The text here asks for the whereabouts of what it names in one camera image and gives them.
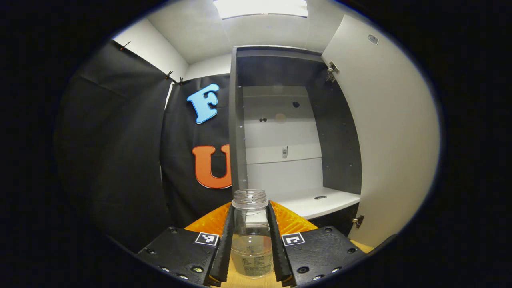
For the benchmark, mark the ceiling light panel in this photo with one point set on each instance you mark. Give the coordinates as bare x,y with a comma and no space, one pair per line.
260,8

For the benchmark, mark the black backdrop cloth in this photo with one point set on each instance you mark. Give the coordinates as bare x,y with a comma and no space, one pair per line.
120,160

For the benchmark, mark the metal door hinge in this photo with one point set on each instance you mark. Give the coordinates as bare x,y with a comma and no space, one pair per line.
358,220
332,68

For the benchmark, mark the clear bottle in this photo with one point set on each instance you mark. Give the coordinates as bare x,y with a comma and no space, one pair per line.
252,224

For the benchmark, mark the white cabinet door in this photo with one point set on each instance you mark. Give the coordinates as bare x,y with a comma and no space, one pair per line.
392,140

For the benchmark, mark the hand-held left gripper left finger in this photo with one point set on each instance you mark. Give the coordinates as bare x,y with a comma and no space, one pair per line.
224,256

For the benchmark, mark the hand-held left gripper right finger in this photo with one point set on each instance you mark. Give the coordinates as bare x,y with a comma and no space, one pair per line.
278,256

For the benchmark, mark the dark grey cabinet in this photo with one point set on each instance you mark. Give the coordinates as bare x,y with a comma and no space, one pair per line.
340,152

